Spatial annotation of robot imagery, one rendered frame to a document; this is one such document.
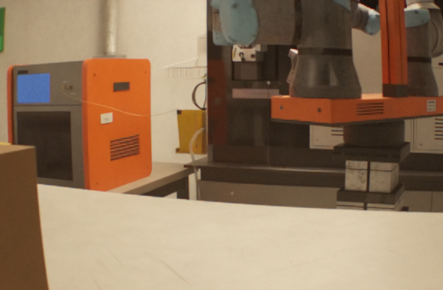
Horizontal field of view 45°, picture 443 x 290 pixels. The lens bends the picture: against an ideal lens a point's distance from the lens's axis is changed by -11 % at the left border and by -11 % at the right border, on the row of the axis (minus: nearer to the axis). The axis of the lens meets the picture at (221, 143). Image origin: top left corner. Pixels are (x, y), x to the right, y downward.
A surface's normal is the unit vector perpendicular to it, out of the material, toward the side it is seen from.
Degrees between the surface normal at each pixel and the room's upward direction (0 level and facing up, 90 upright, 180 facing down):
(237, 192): 90
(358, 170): 90
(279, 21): 105
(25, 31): 90
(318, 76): 72
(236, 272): 0
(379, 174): 90
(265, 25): 114
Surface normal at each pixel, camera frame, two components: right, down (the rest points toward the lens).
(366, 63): -0.36, 0.11
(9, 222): 0.92, 0.04
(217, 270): 0.00, -0.99
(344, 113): 0.64, 0.09
